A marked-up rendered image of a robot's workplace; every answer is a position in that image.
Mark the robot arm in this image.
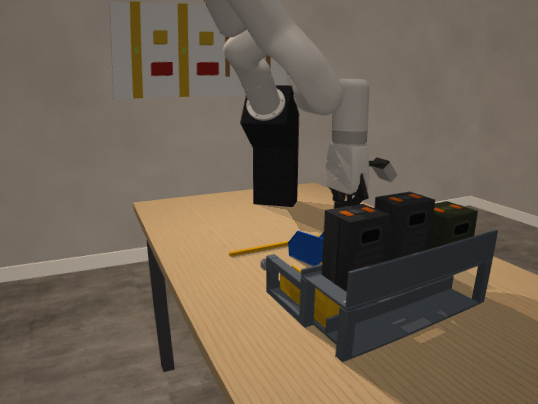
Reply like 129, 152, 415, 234
204, 0, 369, 145

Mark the blue bin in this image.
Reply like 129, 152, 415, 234
288, 231, 324, 266

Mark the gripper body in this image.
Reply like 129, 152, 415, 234
325, 142, 369, 194

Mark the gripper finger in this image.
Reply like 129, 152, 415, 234
345, 173, 369, 207
329, 188, 347, 208

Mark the yellow open bin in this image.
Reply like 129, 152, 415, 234
280, 274, 339, 327

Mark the yellow bar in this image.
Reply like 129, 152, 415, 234
229, 241, 289, 257

